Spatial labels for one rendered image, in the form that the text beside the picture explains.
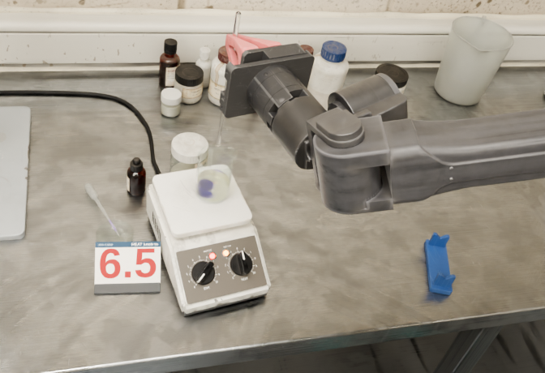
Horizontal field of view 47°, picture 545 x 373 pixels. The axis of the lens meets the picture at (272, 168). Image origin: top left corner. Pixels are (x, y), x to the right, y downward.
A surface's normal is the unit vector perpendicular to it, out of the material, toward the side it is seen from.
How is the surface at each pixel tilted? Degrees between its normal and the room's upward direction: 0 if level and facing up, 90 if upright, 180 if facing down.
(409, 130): 20
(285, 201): 0
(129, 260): 40
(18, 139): 0
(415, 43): 90
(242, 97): 90
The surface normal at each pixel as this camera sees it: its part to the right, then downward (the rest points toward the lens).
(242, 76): 0.48, 0.65
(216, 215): 0.15, -0.72
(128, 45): 0.23, 0.69
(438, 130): -0.01, -0.83
